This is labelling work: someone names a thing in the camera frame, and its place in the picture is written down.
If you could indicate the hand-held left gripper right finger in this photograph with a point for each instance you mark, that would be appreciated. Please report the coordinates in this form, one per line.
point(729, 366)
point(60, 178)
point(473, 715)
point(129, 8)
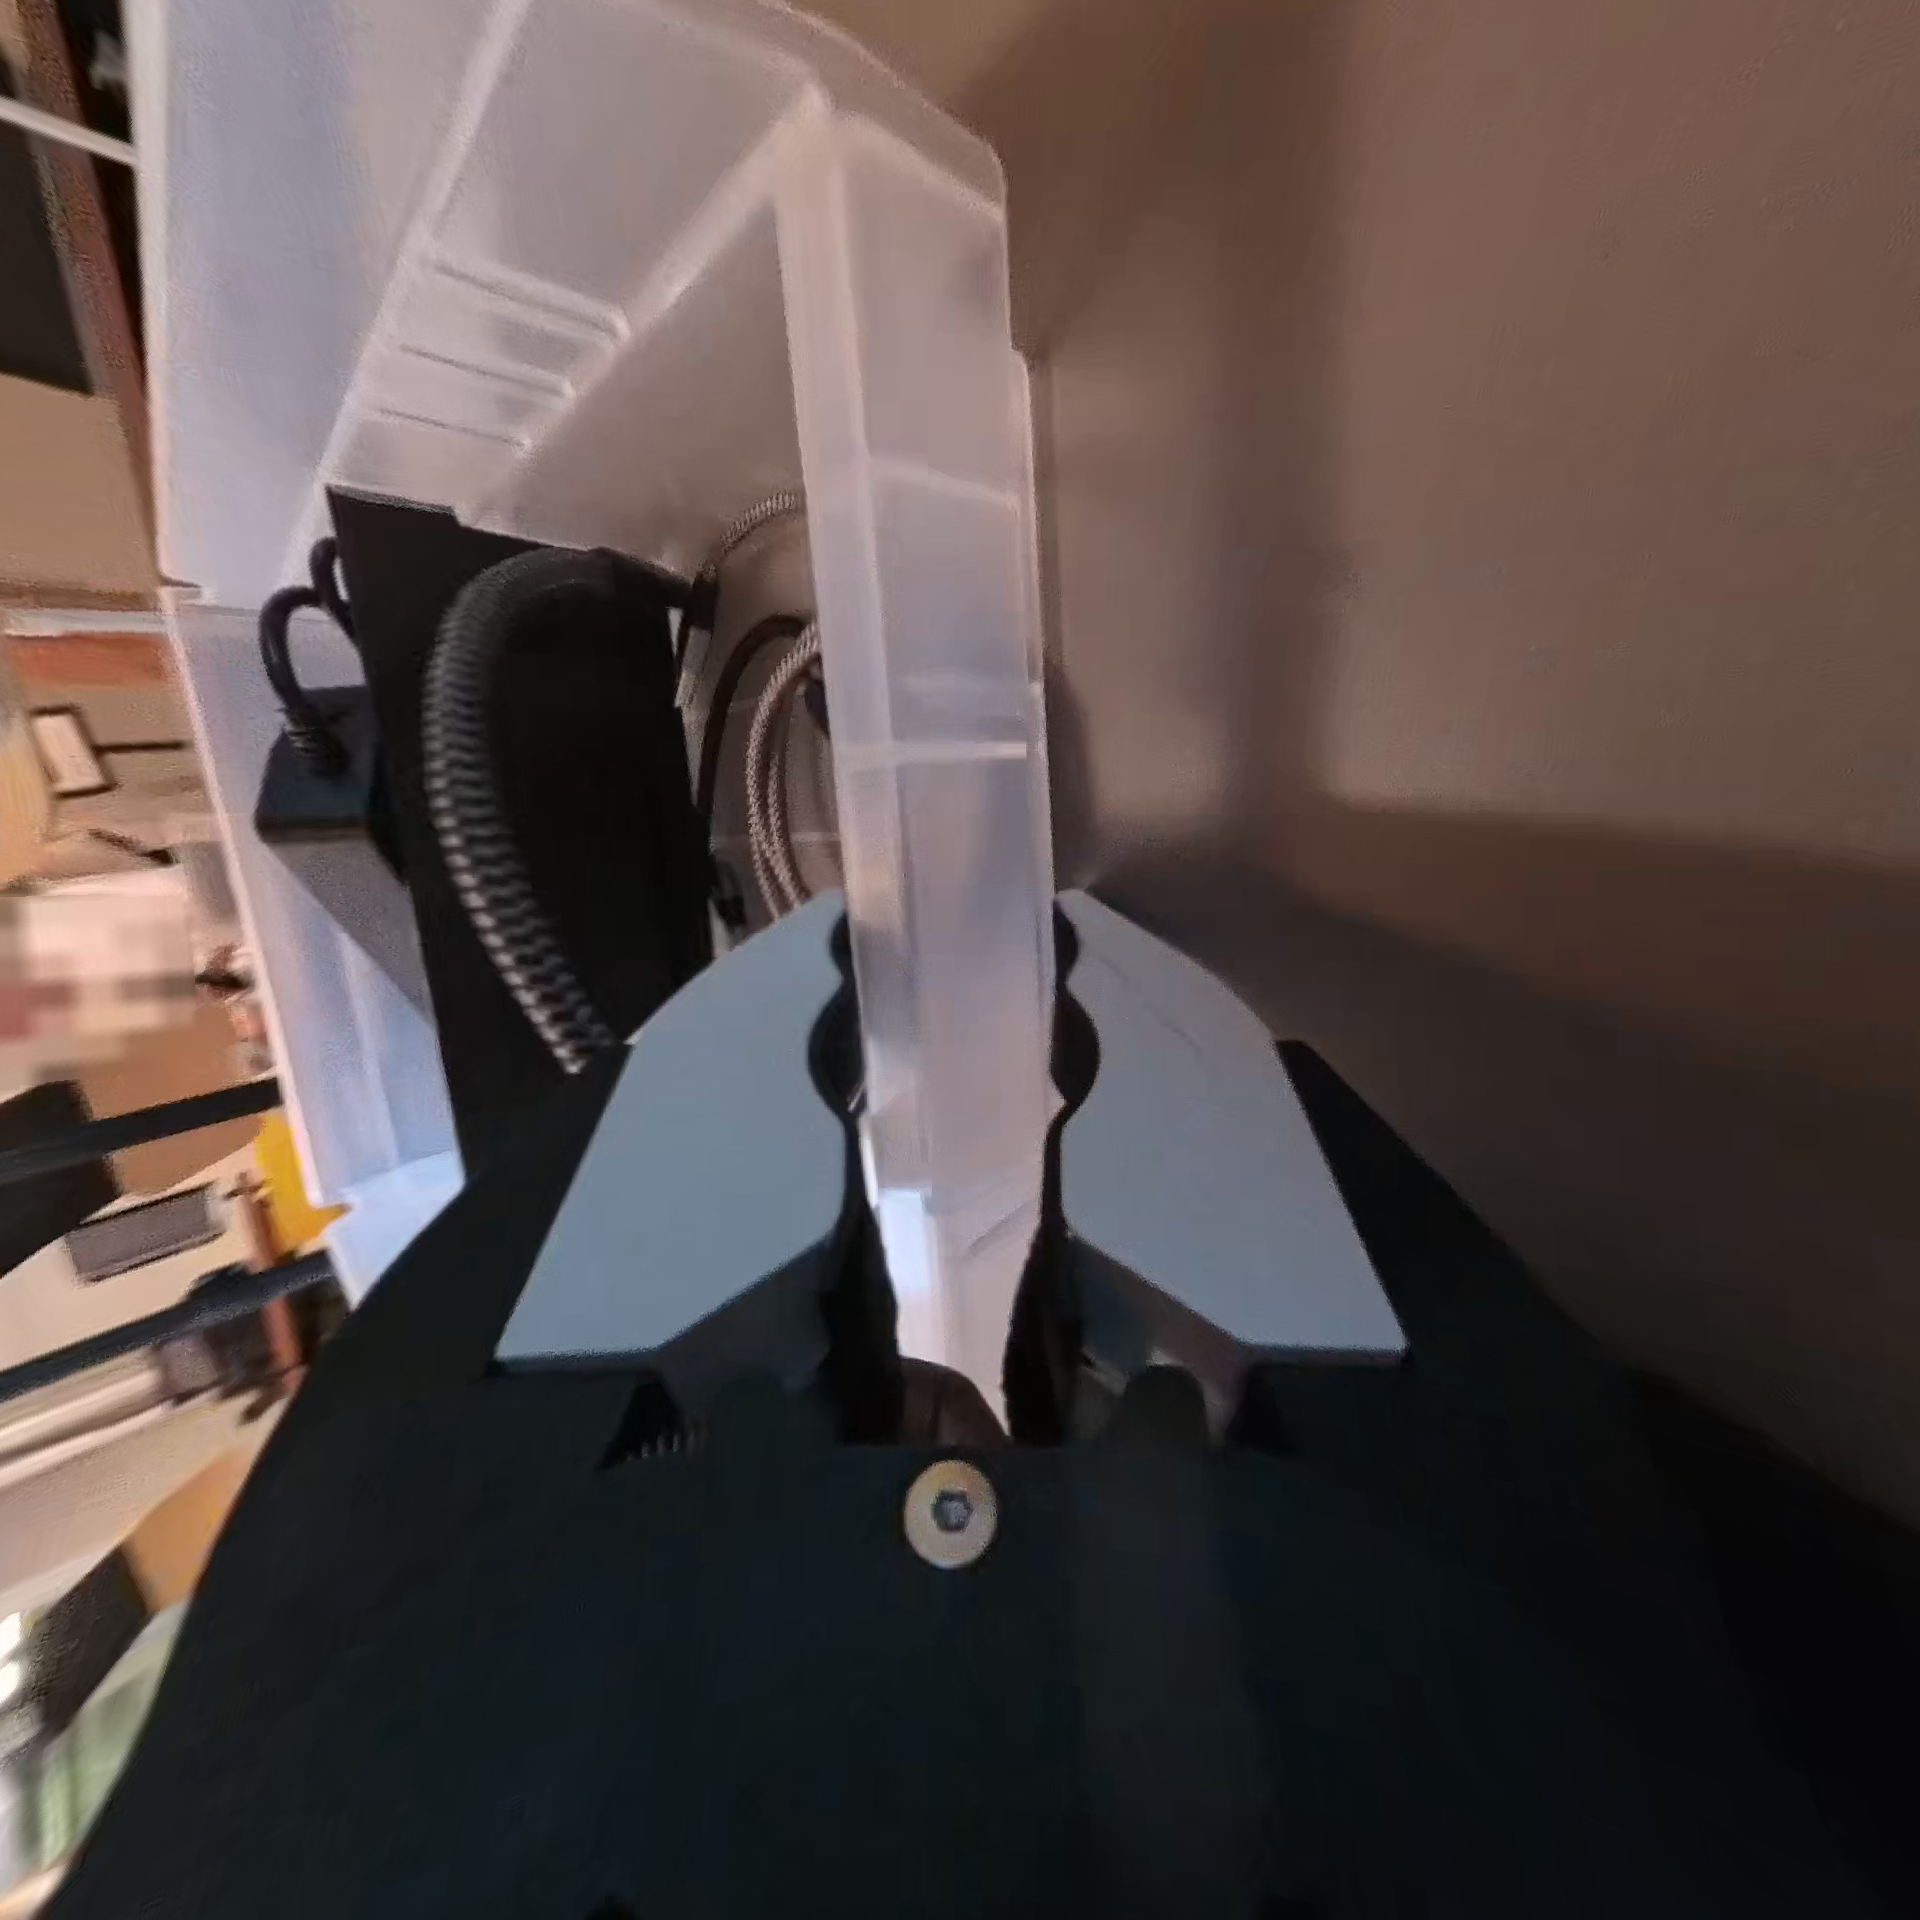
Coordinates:
point(1213, 1185)

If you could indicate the black bin divider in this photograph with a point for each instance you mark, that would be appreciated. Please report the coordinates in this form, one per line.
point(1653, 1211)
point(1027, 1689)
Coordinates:
point(389, 586)

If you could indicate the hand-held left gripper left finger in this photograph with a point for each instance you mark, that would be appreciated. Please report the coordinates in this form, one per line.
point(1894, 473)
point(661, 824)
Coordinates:
point(690, 1185)

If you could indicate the clear plastic bin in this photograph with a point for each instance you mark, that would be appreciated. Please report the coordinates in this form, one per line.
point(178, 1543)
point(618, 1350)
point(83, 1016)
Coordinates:
point(930, 600)

